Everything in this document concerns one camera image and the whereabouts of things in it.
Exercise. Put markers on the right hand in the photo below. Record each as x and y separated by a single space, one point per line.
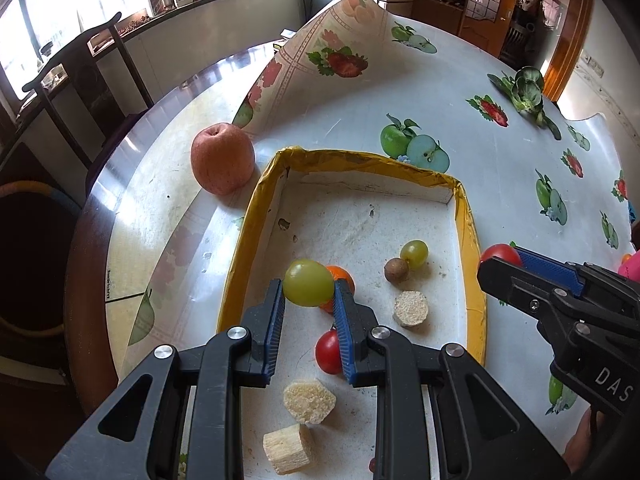
578 447

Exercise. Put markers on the green leafy vegetable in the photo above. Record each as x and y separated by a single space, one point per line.
525 90

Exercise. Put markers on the red apple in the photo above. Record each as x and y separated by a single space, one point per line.
222 158

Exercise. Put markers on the dark wooden chair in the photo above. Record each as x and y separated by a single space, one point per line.
84 75

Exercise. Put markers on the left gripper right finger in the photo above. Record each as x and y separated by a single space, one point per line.
439 413

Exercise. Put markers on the brown kiwi berry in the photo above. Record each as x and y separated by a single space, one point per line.
396 270

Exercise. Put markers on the green grape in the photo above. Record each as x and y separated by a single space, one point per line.
414 253
307 283

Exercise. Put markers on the pink thermos bottle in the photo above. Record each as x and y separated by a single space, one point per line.
631 269

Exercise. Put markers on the red cherry tomato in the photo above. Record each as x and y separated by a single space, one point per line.
327 353
504 252

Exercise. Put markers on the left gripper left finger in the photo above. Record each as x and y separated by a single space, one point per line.
173 396

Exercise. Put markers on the yellow rimmed cardboard tray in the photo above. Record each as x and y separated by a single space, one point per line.
354 210

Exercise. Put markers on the beige banana chunk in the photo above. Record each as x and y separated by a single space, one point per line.
410 308
309 402
289 449

